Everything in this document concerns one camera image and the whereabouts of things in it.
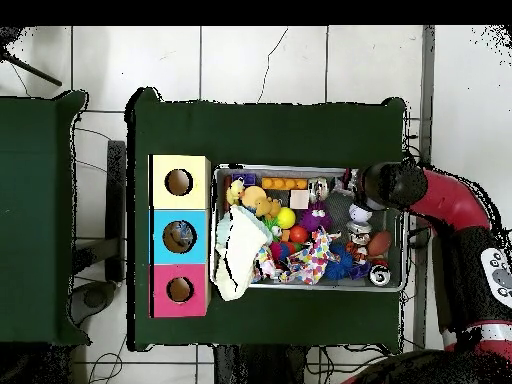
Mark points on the shallow clear mesh bin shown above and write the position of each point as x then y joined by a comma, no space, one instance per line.
219,180

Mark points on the clear plastic blue label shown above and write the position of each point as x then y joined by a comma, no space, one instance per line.
182,234

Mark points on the wooden box with three holes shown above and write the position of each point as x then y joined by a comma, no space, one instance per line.
178,218

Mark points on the orange toy brick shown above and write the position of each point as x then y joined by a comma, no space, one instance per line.
286,183

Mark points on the wooden cube block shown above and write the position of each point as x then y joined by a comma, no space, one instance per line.
299,199

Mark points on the small yellow ball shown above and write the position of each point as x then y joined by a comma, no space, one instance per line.
286,218

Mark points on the multicolour polka dot cloth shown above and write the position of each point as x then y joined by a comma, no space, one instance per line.
314,258

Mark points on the small orange ball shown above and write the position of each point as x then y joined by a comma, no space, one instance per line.
298,234

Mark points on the purple googly-eyed monster toy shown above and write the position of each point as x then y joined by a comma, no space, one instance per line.
315,218

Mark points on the white baseball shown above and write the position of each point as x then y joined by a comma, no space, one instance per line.
359,214

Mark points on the green cloth side table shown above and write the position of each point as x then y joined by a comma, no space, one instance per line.
40,232

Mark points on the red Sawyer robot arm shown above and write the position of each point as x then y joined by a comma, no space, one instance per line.
448,200

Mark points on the small yellow rubber duck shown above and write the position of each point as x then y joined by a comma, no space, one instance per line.
235,192

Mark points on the orange foam duck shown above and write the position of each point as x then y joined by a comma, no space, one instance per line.
256,200

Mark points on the open-top silver can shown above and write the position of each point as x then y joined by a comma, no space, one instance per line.
318,189

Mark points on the cream knit cloth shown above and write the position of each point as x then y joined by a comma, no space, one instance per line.
240,254

